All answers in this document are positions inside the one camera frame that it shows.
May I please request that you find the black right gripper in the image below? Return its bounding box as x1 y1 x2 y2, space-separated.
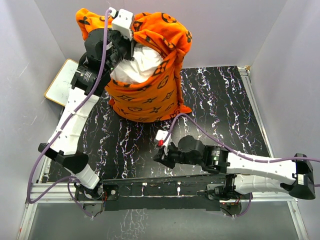
153 141 202 170

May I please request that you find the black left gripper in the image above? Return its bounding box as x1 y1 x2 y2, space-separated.
105 28 138 74

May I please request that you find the white pillow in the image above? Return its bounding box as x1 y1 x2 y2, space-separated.
110 43 163 85

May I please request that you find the orange patterned plush pillowcase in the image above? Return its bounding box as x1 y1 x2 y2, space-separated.
75 7 193 123

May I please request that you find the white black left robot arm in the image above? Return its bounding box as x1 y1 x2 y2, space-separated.
38 28 135 200

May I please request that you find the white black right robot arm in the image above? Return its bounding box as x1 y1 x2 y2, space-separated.
153 131 316 200

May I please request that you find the small white dry-erase board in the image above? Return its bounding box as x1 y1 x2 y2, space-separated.
44 58 78 107

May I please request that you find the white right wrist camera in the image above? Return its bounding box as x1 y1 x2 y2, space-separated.
155 130 169 147

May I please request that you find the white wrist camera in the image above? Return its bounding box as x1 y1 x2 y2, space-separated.
155 130 169 147
108 7 134 41

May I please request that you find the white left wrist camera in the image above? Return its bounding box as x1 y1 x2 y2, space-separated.
108 7 134 41

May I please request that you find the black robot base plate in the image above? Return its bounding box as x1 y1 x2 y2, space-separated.
72 174 253 212

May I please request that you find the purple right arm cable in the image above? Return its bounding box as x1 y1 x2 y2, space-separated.
163 112 320 220

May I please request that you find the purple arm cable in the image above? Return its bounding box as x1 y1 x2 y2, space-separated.
26 9 113 221
163 112 320 220

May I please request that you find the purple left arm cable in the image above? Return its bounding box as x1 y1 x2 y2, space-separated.
26 9 113 221

